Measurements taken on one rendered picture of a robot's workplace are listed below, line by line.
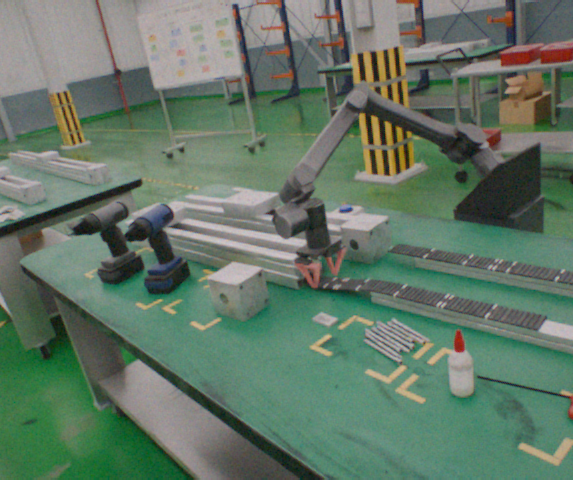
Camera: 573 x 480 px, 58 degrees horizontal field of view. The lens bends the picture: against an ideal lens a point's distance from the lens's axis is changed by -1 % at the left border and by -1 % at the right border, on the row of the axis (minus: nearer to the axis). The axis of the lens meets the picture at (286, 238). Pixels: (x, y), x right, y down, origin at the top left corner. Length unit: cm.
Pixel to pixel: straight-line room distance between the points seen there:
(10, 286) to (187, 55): 495
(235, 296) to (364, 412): 44
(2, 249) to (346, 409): 223
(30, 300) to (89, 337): 82
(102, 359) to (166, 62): 572
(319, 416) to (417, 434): 16
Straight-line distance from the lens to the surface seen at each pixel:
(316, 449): 85
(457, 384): 90
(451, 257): 128
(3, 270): 289
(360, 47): 473
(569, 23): 905
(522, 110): 628
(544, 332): 102
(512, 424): 88
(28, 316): 298
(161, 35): 750
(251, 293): 120
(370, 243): 134
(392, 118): 159
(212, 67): 707
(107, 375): 229
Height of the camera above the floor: 137
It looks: 21 degrees down
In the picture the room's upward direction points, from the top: 11 degrees counter-clockwise
